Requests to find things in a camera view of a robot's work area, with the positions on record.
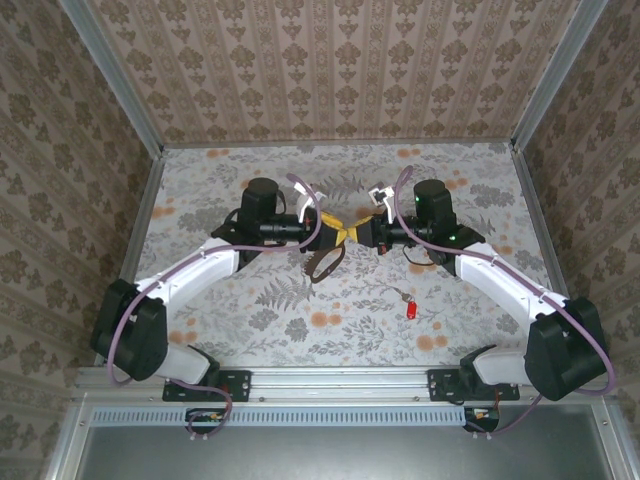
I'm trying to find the black connector box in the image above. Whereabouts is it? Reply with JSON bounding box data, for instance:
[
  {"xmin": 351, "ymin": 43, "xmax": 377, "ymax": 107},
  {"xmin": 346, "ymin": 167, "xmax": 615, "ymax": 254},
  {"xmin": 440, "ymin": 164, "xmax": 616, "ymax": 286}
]
[
  {"xmin": 184, "ymin": 407, "xmax": 225, "ymax": 435},
  {"xmin": 462, "ymin": 405, "xmax": 501, "ymax": 434}
]

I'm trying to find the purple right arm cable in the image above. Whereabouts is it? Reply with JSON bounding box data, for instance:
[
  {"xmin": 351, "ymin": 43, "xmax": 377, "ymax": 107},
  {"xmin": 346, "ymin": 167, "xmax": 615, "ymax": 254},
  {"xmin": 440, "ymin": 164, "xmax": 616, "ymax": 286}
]
[{"xmin": 391, "ymin": 164, "xmax": 618, "ymax": 442}]

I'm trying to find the thin black cable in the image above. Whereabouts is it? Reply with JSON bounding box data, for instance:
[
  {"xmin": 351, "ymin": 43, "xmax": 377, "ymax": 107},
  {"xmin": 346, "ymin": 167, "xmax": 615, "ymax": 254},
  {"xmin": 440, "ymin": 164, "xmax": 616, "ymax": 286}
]
[{"xmin": 403, "ymin": 245, "xmax": 437, "ymax": 267}]

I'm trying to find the aluminium frame post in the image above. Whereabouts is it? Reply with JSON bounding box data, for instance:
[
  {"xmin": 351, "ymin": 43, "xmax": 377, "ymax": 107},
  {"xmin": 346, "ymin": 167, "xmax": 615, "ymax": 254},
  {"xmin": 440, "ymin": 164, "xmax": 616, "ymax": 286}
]
[
  {"xmin": 58, "ymin": 0, "xmax": 165, "ymax": 157},
  {"xmin": 510, "ymin": 0, "xmax": 610, "ymax": 152}
]

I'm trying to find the grey metal panel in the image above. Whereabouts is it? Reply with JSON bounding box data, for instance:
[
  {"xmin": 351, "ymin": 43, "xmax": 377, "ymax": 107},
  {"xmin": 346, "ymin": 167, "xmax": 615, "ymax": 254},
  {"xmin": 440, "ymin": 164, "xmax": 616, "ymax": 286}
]
[{"xmin": 44, "ymin": 404, "xmax": 640, "ymax": 480}]

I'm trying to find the aluminium side rail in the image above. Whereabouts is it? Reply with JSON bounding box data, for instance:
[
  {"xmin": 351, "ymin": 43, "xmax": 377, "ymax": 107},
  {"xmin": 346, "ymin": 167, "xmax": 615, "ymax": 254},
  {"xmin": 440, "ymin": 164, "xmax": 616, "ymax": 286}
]
[
  {"xmin": 118, "ymin": 149, "xmax": 167, "ymax": 284},
  {"xmin": 509, "ymin": 144, "xmax": 571, "ymax": 301}
]

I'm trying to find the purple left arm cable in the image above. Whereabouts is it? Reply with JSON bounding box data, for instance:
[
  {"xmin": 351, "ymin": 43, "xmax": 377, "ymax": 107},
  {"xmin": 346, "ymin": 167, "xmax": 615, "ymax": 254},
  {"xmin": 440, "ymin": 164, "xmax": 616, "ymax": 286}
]
[{"xmin": 106, "ymin": 172, "xmax": 325, "ymax": 444}]

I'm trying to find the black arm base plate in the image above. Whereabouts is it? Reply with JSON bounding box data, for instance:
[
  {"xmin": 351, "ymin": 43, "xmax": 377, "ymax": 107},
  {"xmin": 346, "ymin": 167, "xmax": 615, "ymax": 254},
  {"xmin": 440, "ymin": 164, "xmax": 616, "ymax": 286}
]
[
  {"xmin": 427, "ymin": 367, "xmax": 521, "ymax": 404},
  {"xmin": 162, "ymin": 368, "xmax": 252, "ymax": 403}
]

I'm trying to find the aluminium back bar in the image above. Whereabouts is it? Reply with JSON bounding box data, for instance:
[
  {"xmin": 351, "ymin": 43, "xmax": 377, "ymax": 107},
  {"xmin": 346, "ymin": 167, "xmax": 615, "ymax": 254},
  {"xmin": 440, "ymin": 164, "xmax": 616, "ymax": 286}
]
[{"xmin": 162, "ymin": 139, "xmax": 516, "ymax": 149}]

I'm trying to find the aluminium front rail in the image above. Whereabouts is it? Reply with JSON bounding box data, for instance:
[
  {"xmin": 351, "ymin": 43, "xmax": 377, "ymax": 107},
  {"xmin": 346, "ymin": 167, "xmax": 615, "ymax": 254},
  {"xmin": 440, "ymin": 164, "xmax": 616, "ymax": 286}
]
[{"xmin": 74, "ymin": 367, "xmax": 619, "ymax": 402}]

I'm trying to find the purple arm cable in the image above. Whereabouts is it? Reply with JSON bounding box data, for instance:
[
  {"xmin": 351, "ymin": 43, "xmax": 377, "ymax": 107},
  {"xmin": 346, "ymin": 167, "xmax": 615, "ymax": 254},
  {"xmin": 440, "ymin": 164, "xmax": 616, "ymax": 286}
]
[
  {"xmin": 391, "ymin": 164, "xmax": 618, "ymax": 442},
  {"xmin": 106, "ymin": 172, "xmax": 325, "ymax": 444}
]

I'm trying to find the grey slotted cable duct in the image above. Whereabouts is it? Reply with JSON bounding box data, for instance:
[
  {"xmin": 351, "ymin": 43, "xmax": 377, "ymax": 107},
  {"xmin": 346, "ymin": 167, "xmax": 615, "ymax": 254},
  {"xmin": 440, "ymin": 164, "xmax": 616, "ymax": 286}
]
[{"xmin": 89, "ymin": 404, "xmax": 467, "ymax": 428}]

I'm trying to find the keyring with metal rings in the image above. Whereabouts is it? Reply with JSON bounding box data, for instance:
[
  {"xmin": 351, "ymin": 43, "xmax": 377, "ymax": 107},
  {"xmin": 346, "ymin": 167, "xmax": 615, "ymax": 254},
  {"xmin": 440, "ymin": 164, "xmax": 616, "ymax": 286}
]
[{"xmin": 301, "ymin": 246, "xmax": 347, "ymax": 285}]

